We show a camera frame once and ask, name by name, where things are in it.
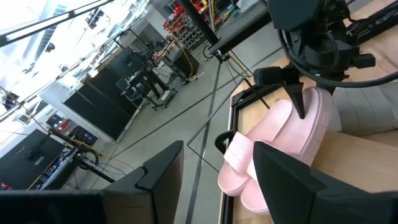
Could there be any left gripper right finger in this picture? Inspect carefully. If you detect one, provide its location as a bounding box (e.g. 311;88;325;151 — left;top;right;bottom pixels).
253;141;398;224

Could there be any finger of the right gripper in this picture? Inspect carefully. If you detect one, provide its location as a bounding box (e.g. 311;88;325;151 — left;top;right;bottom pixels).
284;82;307;121
325;81;343;95

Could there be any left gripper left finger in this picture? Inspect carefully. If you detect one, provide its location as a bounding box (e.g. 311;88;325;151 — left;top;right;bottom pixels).
102;139;185;224

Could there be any pink slide sandal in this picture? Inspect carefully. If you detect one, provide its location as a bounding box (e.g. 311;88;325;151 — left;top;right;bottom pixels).
217;86;334;197
239;169;273;215

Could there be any grey slide sandal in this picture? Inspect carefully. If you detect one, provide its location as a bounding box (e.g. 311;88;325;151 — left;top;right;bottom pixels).
332;81;398;138

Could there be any grey desk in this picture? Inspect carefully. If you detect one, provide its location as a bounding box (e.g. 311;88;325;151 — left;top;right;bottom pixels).
208;2;271;55

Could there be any black metal cart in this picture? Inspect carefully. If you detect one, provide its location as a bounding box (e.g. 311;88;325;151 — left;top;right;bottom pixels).
121;40;200;111

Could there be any black pole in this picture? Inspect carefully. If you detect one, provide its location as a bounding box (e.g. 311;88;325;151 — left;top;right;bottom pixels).
177;0;220;46

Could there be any red parts rack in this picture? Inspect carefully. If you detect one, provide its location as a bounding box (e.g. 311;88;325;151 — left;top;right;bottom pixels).
163;1;206;52

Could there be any black overhead rig beam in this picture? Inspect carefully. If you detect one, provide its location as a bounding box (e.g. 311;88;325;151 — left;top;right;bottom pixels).
0;0;114;47

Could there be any wooden shelf with black frame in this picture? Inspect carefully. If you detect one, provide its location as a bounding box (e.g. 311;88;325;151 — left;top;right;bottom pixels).
307;129;398;195

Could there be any black partition wall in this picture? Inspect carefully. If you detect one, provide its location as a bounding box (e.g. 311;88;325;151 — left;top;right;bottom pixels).
0;129;66;190
63;46;141;142

